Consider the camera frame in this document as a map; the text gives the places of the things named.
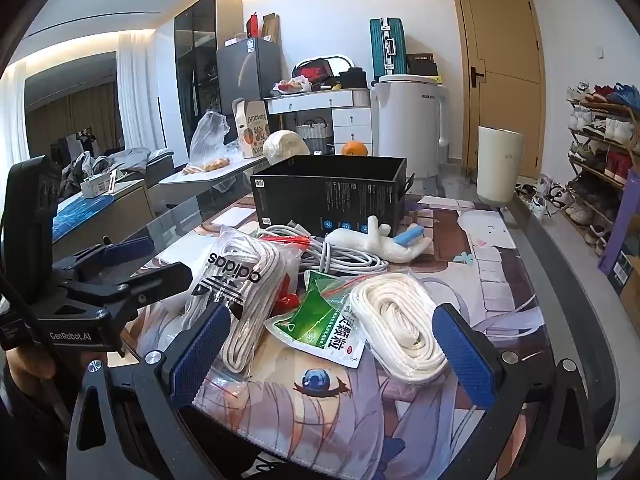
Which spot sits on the white wrapped bundle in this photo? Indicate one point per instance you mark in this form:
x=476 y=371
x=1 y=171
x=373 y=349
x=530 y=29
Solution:
x=285 y=146

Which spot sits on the red shoe box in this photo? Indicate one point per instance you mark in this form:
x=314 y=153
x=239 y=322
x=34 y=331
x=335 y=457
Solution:
x=312 y=71

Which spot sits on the brown snacks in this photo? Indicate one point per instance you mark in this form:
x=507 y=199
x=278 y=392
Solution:
x=207 y=165

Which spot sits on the shoe rack with shoes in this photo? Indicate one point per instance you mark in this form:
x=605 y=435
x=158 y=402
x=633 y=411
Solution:
x=600 y=160

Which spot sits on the white curtain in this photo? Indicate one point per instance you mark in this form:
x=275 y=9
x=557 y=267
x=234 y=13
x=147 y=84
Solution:
x=140 y=90

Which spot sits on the bagged white shoelaces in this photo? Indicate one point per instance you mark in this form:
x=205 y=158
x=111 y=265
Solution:
x=245 y=285

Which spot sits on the white vanity desk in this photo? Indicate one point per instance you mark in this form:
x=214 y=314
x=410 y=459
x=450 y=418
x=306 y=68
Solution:
x=345 y=110

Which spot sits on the person's left hand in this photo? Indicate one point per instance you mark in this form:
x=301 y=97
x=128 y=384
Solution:
x=30 y=365

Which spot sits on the black fridge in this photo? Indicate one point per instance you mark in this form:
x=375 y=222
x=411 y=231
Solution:
x=250 y=70

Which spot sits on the white side table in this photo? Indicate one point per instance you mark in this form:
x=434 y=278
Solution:
x=210 y=177

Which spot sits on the small white box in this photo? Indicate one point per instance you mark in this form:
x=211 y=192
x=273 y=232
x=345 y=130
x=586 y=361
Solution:
x=100 y=184

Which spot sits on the beige bedside cabinet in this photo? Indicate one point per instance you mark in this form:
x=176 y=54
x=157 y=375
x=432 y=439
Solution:
x=100 y=215

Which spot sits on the white plush toy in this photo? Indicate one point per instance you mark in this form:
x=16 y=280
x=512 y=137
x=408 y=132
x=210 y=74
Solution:
x=365 y=240

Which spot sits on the shoes on floor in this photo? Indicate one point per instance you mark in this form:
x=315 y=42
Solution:
x=542 y=195

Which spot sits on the wooden door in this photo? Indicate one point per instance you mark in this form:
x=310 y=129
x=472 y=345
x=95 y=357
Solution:
x=500 y=75

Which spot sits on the cardboard fruit carton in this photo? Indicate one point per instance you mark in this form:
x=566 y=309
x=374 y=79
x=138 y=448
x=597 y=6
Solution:
x=252 y=127

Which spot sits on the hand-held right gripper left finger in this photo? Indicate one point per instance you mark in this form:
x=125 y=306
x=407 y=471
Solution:
x=200 y=355

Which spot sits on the teal suitcase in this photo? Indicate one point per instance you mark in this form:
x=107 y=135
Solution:
x=386 y=50

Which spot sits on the green sachet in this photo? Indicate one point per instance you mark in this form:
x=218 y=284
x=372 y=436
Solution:
x=310 y=320

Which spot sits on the black bag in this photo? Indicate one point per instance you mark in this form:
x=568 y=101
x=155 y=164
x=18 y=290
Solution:
x=354 y=78

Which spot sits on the woven basket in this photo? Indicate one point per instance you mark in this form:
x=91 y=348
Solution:
x=314 y=127

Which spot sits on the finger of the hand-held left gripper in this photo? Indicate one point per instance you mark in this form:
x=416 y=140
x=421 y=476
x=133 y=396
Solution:
x=130 y=249
x=167 y=280

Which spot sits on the red brush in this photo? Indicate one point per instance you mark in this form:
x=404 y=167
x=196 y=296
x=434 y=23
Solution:
x=287 y=297

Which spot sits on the clear plastic bag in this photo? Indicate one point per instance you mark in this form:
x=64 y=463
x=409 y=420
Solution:
x=210 y=135

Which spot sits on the white cylindrical bin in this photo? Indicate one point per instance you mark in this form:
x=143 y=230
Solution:
x=497 y=167

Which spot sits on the black flat box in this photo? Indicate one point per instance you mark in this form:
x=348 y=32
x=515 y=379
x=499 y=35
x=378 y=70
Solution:
x=421 y=64

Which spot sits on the black glass wardrobe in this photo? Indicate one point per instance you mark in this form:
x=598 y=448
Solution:
x=200 y=60

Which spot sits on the black cardboard box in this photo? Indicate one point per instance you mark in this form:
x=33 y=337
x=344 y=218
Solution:
x=330 y=195

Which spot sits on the orange fruit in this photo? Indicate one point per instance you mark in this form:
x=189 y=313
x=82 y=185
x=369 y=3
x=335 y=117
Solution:
x=355 y=149

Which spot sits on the brown cardboard box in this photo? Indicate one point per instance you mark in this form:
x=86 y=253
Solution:
x=271 y=27

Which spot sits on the pile of snack bags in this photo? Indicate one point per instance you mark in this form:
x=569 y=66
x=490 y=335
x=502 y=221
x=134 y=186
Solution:
x=292 y=86

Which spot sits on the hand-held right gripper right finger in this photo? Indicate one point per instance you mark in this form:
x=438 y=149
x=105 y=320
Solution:
x=462 y=355

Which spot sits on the purple box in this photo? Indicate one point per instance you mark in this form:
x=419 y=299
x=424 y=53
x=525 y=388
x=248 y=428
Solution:
x=625 y=230

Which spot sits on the bed with grey clothes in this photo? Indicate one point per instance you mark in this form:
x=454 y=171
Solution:
x=125 y=160

